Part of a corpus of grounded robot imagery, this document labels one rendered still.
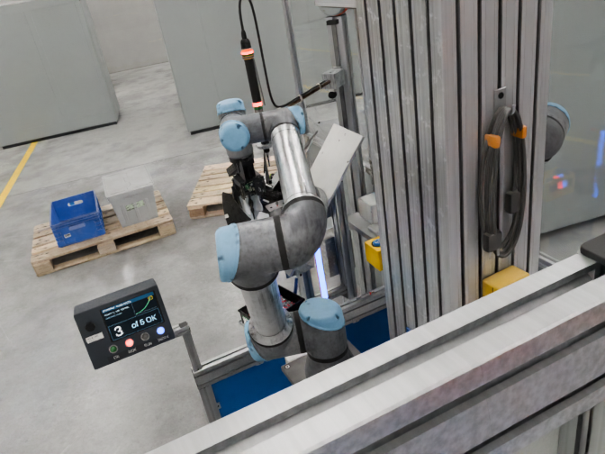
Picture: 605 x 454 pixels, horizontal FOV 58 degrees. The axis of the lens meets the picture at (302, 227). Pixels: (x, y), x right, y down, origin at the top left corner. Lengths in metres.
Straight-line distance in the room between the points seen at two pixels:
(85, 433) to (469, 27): 2.86
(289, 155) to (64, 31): 7.93
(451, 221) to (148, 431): 2.39
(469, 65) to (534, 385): 0.80
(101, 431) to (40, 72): 6.75
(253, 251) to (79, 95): 8.21
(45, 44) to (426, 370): 9.00
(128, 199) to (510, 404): 4.77
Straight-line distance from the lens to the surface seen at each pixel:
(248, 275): 1.12
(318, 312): 1.45
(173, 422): 3.13
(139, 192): 4.91
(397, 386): 0.20
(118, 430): 3.24
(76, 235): 5.03
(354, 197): 2.91
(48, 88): 9.23
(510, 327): 0.22
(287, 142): 1.30
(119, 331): 1.80
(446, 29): 0.95
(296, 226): 1.09
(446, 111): 0.97
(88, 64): 9.10
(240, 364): 2.06
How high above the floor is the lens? 2.14
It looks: 28 degrees down
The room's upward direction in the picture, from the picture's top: 10 degrees counter-clockwise
